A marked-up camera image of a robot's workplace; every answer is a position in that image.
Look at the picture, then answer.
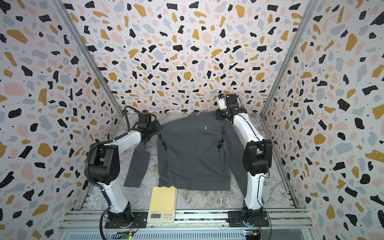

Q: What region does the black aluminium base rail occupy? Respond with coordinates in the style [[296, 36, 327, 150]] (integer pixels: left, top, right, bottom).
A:
[[59, 209, 313, 231]]

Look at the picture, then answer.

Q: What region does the black corrugated cable conduit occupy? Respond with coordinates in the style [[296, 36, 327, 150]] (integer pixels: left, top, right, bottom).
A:
[[84, 104, 157, 240]]

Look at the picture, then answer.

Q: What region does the aluminium corner frame post right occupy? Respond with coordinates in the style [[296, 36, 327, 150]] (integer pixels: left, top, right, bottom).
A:
[[260, 0, 319, 118]]

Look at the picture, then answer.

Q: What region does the grey zip-up jacket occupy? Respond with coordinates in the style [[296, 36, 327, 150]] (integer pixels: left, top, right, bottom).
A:
[[123, 110, 249, 197]]

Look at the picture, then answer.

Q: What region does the cream kitchen scale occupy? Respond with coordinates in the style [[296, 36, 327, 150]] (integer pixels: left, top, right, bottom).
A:
[[147, 186, 177, 224]]

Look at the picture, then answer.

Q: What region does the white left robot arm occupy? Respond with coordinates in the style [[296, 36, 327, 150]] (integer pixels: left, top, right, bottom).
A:
[[85, 110, 161, 214]]

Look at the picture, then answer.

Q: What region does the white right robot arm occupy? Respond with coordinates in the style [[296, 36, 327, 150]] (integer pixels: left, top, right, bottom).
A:
[[216, 93, 273, 212]]

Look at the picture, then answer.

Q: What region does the aluminium corner frame post left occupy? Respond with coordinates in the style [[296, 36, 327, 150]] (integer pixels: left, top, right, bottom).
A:
[[51, 1, 123, 118]]

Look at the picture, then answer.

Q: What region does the aluminium corner frame post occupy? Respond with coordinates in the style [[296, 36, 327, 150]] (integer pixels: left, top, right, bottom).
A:
[[51, 1, 123, 118], [260, 0, 319, 118]]

